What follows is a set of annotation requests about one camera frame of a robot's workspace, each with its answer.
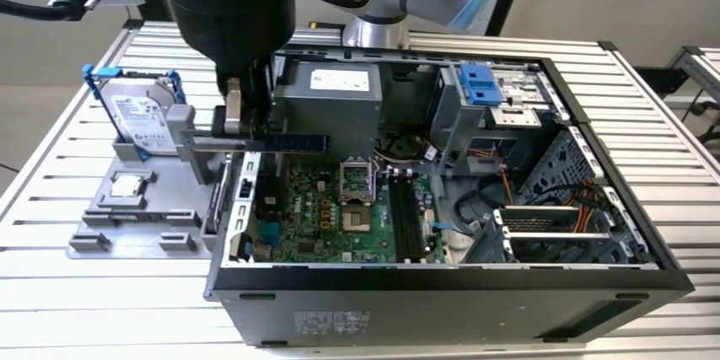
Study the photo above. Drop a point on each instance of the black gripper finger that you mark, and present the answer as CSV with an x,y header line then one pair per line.
x,y
233,119
267,103

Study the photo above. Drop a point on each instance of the dark RAM stick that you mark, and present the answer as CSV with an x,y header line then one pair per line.
x,y
140,221
297,143

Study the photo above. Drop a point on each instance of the black RAM slot bank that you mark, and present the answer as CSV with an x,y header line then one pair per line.
x,y
405,216

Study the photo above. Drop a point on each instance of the grey power supply unit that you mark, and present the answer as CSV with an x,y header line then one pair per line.
x,y
337,115

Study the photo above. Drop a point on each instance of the yellow tipped black bar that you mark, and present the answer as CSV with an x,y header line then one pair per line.
x,y
325,25

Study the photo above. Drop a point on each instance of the hard disk in blue carrier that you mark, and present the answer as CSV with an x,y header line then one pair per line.
x,y
132,115

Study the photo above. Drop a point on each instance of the black case fan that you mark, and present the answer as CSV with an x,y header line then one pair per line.
x,y
269,191

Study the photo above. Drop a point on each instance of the grey parts rack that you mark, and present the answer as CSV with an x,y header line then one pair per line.
x,y
157,191

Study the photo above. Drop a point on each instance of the silver CPU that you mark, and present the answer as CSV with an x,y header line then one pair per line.
x,y
127,188

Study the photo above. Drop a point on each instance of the green motherboard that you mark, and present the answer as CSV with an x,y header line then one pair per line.
x,y
304,229

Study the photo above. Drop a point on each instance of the CPU socket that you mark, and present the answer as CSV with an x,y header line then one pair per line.
x,y
357,218

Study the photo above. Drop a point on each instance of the blue plastic drive latch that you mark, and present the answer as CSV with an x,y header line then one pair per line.
x,y
477,82

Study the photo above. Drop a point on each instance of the grey metal disk bay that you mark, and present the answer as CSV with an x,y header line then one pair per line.
x,y
515,117

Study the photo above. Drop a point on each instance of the black open PC case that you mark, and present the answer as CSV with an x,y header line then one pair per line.
x,y
393,313

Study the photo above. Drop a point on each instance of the disk bay with silver rails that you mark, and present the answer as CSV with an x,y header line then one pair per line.
x,y
556,235

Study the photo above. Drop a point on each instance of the neighbouring metal slat table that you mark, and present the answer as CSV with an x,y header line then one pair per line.
x,y
703,62

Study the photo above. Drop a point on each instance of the graphics card with metal bracket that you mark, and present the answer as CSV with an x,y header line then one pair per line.
x,y
216,204

